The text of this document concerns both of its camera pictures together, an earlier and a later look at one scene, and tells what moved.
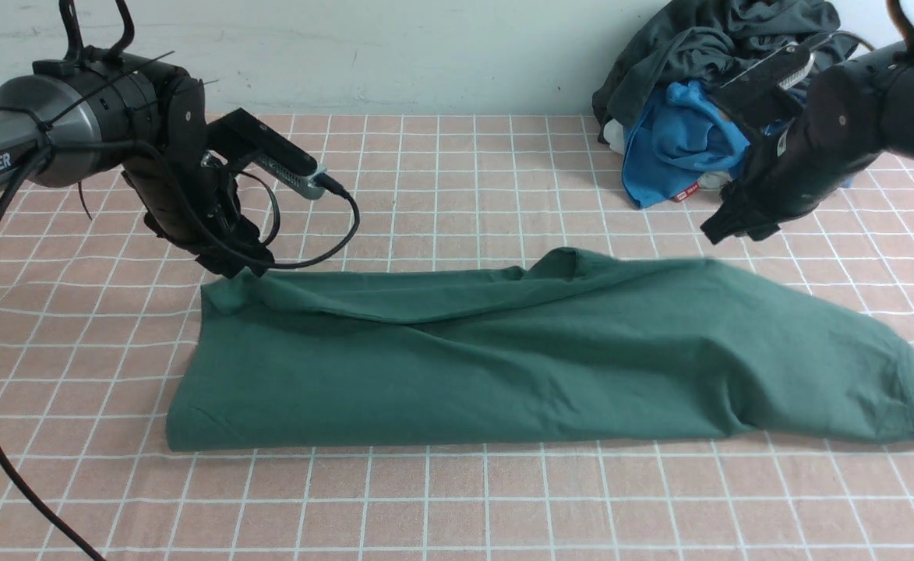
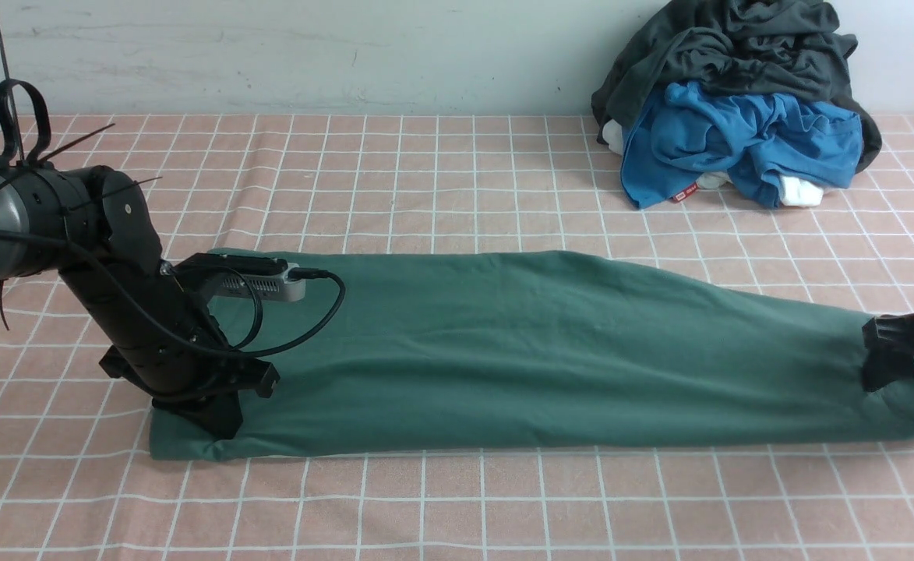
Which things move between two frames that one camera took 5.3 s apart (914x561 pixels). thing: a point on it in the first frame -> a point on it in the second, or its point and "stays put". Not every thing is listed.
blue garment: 677,139 stays put
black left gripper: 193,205 -> 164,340
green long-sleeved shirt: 586,349 stays put
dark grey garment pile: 709,43 stays put
